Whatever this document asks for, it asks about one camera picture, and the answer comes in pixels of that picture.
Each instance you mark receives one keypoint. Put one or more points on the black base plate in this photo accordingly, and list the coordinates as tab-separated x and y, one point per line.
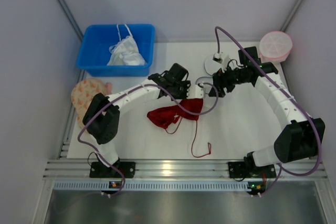
240	170
99	170

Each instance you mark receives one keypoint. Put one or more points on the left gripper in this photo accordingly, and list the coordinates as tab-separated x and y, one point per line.
185	89

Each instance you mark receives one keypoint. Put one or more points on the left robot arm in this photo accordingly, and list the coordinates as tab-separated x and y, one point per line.
101	119

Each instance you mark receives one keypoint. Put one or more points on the aluminium mounting rail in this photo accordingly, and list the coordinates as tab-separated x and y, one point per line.
178	169

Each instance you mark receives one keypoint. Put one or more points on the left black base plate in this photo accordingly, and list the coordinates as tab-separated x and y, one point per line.
99	170

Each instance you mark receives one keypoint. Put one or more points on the red bra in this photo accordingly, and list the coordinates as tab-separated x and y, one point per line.
169	118

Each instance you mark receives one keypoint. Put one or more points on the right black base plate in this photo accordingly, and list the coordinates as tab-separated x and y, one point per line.
240	170

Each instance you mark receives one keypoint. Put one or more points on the blue plastic bin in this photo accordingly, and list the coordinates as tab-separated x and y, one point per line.
94	52

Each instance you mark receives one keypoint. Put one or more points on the white bra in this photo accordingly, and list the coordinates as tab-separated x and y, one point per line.
126	51

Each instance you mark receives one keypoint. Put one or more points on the floral patterned bra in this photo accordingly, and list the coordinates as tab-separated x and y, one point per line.
83	93

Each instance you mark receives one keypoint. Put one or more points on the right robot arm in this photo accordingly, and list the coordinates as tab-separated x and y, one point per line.
301	135

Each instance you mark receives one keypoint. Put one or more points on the slotted cable duct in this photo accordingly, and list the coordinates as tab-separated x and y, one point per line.
158	186

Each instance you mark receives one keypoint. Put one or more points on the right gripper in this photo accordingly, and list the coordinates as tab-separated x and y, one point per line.
219	85

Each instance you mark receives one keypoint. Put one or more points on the pink trimmed mesh laundry bag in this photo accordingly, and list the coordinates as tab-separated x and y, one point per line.
275	47

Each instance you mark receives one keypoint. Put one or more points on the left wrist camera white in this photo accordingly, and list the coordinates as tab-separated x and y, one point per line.
196	91

